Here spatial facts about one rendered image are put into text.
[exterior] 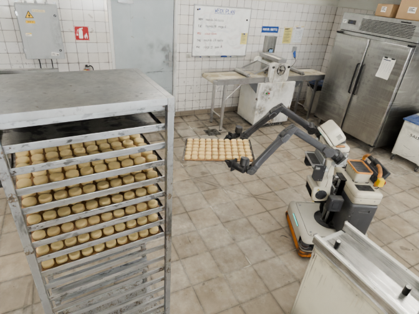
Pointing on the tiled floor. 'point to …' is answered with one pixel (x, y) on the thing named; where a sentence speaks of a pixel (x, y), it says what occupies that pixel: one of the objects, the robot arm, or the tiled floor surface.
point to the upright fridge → (371, 135)
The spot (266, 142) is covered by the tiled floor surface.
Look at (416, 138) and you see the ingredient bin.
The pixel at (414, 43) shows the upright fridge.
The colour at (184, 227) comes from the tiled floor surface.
